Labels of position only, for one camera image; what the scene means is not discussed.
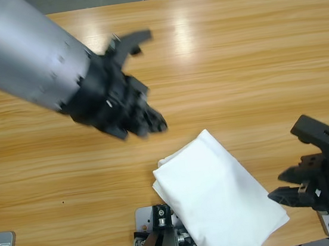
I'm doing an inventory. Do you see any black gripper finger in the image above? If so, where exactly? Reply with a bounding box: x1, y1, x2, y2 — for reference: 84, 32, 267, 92
277, 162, 325, 186
266, 182, 318, 213
126, 112, 155, 141
142, 98, 169, 135

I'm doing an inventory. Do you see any white Unitree t-shirt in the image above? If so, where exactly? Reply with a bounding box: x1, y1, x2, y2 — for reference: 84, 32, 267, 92
146, 119, 294, 246

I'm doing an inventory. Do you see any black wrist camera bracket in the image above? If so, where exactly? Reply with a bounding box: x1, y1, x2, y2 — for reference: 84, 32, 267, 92
102, 28, 157, 74
288, 111, 329, 173

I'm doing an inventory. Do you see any black corner bracket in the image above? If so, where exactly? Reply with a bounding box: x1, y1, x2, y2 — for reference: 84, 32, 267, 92
175, 226, 195, 246
132, 229, 152, 246

